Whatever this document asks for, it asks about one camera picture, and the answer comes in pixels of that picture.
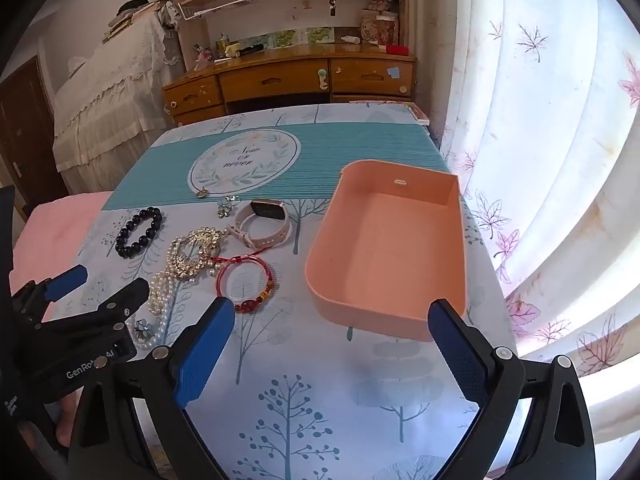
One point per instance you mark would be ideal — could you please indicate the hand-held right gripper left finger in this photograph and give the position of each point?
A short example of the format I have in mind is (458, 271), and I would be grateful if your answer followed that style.
(205, 355)

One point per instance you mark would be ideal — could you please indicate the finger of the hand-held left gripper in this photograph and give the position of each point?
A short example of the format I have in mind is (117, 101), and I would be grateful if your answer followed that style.
(125, 300)
(70, 280)

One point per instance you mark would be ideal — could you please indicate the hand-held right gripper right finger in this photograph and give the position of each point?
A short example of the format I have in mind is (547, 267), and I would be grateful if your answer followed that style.
(460, 355)

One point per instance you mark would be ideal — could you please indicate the orange cardboard box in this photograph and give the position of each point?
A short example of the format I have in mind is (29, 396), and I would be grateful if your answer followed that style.
(390, 240)

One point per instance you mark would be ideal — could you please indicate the pink smartwatch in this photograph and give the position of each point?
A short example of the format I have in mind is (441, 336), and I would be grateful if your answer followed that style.
(262, 207)

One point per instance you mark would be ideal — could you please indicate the person's left hand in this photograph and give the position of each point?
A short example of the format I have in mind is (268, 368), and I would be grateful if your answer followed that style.
(66, 422)

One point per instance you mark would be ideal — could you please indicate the pink blanket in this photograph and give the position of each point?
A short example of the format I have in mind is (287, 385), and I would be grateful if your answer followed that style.
(55, 230)

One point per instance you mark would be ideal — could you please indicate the tree print tablecloth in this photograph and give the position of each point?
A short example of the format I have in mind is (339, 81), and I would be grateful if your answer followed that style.
(300, 360)

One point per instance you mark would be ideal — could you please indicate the small gold pendant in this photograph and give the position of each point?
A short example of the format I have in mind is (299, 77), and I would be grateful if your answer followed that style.
(202, 193)

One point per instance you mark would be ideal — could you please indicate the gold bell trinket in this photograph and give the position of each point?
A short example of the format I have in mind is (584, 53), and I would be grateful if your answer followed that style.
(227, 206)

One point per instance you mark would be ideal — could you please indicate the brown wooden door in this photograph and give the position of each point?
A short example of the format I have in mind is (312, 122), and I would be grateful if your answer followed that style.
(25, 130)

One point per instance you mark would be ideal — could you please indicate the white lace cover cloth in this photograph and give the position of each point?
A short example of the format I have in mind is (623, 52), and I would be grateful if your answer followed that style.
(110, 90)

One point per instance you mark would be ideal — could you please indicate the leaf print curtain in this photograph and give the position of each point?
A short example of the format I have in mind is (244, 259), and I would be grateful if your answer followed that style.
(550, 135)

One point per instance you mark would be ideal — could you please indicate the stack of books on cover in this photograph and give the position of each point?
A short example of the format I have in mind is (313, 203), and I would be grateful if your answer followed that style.
(120, 22)

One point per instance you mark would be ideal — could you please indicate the wooden desk with drawers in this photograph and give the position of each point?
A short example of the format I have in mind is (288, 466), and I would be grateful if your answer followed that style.
(270, 80)

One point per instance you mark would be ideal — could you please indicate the black flashlight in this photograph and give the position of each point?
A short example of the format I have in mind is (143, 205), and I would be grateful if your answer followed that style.
(250, 49)

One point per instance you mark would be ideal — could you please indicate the green drawer hanger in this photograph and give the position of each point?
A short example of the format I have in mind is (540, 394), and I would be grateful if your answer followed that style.
(322, 80)

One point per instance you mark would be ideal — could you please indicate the red box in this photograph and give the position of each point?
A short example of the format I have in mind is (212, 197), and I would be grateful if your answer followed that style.
(398, 50)

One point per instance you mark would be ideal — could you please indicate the wooden bookshelf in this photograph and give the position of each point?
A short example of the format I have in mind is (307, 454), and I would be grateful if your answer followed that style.
(295, 15)

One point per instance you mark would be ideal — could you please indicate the patterned jar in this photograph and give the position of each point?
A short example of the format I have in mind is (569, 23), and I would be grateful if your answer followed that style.
(386, 30)

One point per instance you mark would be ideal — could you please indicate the white tube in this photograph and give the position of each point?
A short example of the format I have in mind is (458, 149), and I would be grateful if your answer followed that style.
(351, 39)

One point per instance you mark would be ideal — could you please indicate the patterned paper bag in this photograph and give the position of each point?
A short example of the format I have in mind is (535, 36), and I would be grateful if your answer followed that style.
(369, 27)

